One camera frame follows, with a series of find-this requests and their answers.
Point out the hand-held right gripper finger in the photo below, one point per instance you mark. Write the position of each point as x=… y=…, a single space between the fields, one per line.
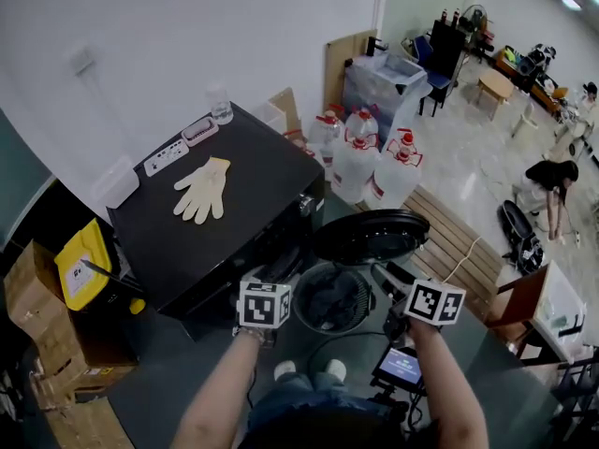
x=402 y=274
x=388 y=283

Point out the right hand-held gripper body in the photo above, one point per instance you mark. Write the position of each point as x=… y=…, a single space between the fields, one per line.
x=435 y=302

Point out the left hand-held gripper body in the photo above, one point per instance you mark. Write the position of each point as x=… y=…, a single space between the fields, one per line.
x=262 y=304

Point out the round slatted laundry basket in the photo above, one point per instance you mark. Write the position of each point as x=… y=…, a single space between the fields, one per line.
x=365 y=297

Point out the dark grey garment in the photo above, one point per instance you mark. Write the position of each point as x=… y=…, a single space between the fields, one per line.
x=332 y=297

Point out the black washing machine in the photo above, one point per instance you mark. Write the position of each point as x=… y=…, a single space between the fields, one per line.
x=210 y=250

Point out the person's left forearm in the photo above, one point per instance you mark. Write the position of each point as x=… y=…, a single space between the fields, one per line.
x=220 y=391

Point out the person's right forearm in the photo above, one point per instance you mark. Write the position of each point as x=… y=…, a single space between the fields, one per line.
x=444 y=381

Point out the round black washer door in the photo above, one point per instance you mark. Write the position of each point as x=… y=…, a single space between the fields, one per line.
x=369 y=232

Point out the wooden slat platform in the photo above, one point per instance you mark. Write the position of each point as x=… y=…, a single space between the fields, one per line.
x=444 y=232

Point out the person's left white shoe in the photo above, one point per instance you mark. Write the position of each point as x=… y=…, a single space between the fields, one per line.
x=285 y=370

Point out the person's white shoe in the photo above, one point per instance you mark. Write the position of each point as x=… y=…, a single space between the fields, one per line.
x=285 y=370
x=335 y=370

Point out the small black monitor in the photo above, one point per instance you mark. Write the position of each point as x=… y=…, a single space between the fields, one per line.
x=398 y=367

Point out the brown wooden chair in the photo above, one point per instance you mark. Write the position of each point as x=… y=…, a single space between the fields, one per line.
x=519 y=297

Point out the person's blue jeans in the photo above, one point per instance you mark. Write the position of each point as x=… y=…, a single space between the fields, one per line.
x=299 y=391

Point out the person's right white shoe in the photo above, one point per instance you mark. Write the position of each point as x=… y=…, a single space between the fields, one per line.
x=335 y=370

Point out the silver washer dial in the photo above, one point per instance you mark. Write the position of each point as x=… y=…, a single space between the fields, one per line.
x=306 y=205

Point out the black suitcase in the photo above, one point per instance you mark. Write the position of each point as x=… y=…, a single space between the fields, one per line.
x=515 y=222

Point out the cream work glove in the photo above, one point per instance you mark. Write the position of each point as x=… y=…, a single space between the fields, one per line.
x=201 y=194

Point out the yellow bin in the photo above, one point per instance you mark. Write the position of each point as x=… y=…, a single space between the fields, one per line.
x=98 y=241

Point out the white power strip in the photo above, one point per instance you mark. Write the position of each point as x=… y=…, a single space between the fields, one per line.
x=166 y=157

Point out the pink case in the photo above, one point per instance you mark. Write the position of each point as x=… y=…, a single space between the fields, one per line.
x=200 y=131

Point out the plastic-wrapped white cabinet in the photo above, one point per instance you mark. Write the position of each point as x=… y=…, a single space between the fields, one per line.
x=388 y=87

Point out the clear plastic cup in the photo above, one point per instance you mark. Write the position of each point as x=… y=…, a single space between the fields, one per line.
x=220 y=108

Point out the small white stool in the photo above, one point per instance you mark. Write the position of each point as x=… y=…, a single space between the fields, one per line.
x=526 y=115

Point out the tall cardboard panel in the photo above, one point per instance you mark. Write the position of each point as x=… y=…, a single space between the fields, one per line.
x=337 y=73

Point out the round wooden table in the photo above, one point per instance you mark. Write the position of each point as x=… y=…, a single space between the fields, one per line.
x=496 y=82

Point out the blue chair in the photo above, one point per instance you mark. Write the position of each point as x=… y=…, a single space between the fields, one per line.
x=423 y=52

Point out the black chair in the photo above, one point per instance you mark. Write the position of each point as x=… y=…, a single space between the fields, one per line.
x=444 y=49

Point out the tall cardboard box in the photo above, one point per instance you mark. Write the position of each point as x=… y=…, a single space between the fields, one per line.
x=33 y=297

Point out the standing fan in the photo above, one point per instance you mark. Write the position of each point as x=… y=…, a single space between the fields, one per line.
x=472 y=17

